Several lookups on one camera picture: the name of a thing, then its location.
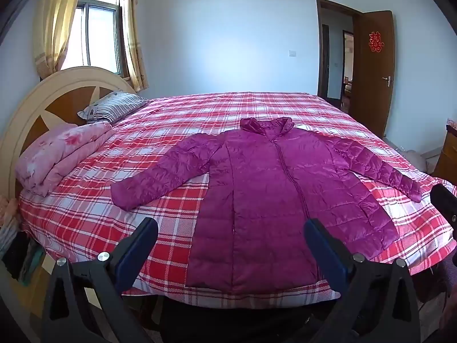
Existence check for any wide yellow curtain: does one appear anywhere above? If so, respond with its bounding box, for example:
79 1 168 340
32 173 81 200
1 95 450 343
33 0 86 80

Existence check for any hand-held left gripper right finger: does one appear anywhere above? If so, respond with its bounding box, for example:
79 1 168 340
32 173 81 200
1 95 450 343
303 218 422 343

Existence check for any window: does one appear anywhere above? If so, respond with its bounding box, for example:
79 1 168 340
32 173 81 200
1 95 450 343
62 0 125 79

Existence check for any pile of clothes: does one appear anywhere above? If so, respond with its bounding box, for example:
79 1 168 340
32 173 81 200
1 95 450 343
0 196 47 287

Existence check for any brown wooden cabinet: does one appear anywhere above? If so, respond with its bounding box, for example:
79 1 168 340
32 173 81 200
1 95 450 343
431 118 457 187

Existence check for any striped pillow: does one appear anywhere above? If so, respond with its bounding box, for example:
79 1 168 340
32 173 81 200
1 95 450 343
77 92 149 125

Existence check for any purple down jacket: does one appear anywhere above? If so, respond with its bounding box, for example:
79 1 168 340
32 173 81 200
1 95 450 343
111 117 424 291

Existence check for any bed with red plaid sheet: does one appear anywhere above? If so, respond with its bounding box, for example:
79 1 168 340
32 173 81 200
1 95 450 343
18 91 457 310

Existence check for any cream and brown wooden headboard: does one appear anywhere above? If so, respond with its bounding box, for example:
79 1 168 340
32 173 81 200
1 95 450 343
0 66 139 201

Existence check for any light wooden nightstand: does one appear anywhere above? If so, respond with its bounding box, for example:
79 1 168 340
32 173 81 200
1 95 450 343
0 257 56 318

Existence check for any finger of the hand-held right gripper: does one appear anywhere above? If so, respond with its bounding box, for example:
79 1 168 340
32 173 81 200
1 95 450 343
429 183 457 226

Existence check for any red paper door decoration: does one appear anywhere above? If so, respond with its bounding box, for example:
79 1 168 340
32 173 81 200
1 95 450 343
369 31 385 53

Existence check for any narrow yellow curtain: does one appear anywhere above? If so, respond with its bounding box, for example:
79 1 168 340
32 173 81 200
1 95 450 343
119 0 149 93

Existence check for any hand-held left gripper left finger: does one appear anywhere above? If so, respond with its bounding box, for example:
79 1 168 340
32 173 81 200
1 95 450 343
42 217 159 343

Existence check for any brown wooden door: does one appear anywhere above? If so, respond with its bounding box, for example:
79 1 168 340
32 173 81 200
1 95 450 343
348 10 395 138

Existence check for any brown door frame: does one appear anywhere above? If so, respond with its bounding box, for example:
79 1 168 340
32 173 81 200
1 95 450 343
316 0 365 103

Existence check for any pink floral folded quilt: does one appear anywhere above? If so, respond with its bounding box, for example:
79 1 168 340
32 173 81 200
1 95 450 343
15 121 117 198

